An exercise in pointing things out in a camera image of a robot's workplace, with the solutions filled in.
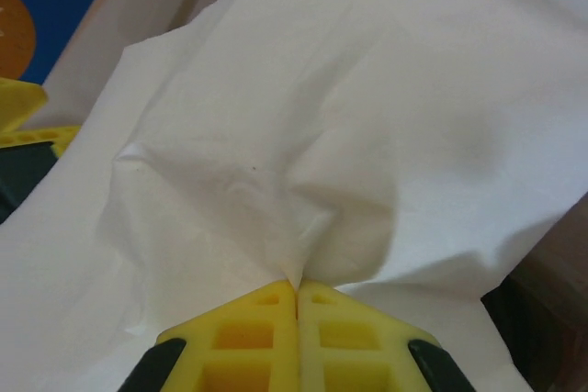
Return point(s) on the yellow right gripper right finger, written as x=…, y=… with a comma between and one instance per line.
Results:
x=367, y=341

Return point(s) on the white paper napkin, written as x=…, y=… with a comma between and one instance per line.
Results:
x=321, y=112

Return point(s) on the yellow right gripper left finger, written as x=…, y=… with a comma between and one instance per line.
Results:
x=229, y=341

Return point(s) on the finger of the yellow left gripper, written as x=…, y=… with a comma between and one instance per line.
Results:
x=41, y=136
x=20, y=105

